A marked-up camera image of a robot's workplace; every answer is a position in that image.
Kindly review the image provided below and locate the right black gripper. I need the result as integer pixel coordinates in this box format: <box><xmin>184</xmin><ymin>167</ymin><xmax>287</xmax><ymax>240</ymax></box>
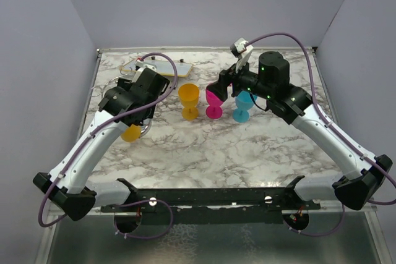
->
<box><xmin>207</xmin><ymin>55</ymin><xmax>273</xmax><ymax>101</ymax></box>

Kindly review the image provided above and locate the pink plastic wine glass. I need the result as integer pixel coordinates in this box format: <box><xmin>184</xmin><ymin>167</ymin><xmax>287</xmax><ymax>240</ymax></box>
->
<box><xmin>205</xmin><ymin>90</ymin><xmax>223</xmax><ymax>119</ymax></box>

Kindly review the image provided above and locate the blue plastic wine glass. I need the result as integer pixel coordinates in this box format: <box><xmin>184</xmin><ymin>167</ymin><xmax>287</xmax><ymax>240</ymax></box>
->
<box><xmin>232</xmin><ymin>91</ymin><xmax>254</xmax><ymax>123</ymax></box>

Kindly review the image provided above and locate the yellow wine glass front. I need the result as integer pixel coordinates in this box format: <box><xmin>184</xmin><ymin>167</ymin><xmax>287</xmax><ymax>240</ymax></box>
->
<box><xmin>178</xmin><ymin>83</ymin><xmax>200</xmax><ymax>121</ymax></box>

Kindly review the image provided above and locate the yellow wine glass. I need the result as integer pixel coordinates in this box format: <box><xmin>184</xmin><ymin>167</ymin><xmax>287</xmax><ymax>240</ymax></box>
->
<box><xmin>178</xmin><ymin>83</ymin><xmax>200</xmax><ymax>121</ymax></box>
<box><xmin>121</xmin><ymin>125</ymin><xmax>141</xmax><ymax>143</ymax></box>

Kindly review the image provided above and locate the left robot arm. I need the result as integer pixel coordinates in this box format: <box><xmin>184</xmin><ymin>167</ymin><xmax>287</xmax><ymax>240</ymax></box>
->
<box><xmin>33</xmin><ymin>67</ymin><xmax>177</xmax><ymax>221</ymax></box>

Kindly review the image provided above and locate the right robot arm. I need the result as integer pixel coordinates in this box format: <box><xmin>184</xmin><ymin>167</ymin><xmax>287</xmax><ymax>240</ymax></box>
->
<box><xmin>207</xmin><ymin>51</ymin><xmax>392</xmax><ymax>210</ymax></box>

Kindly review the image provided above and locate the chrome wine glass rack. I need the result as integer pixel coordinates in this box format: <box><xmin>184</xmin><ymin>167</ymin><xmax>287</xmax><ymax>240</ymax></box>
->
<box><xmin>91</xmin><ymin>71</ymin><xmax>152</xmax><ymax>138</ymax></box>

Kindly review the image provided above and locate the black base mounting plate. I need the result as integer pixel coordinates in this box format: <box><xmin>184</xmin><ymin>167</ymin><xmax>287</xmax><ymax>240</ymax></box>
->
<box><xmin>101</xmin><ymin>186</ymin><xmax>320</xmax><ymax>225</ymax></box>

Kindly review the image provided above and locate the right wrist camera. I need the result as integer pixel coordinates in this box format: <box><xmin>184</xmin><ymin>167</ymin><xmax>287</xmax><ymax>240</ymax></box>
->
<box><xmin>230</xmin><ymin>38</ymin><xmax>254</xmax><ymax>73</ymax></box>

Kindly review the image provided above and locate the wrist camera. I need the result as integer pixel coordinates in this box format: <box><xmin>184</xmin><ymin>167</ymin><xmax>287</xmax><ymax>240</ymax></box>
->
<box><xmin>230</xmin><ymin>38</ymin><xmax>254</xmax><ymax>73</ymax></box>
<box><xmin>135</xmin><ymin>57</ymin><xmax>157</xmax><ymax>74</ymax></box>

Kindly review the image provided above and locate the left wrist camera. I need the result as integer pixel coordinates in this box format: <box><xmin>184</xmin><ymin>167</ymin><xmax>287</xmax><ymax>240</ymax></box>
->
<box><xmin>135</xmin><ymin>57</ymin><xmax>157</xmax><ymax>74</ymax></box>

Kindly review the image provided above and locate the aluminium rail frame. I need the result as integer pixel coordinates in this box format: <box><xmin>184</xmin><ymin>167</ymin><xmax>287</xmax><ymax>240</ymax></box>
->
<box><xmin>33</xmin><ymin>46</ymin><xmax>387</xmax><ymax>264</ymax></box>

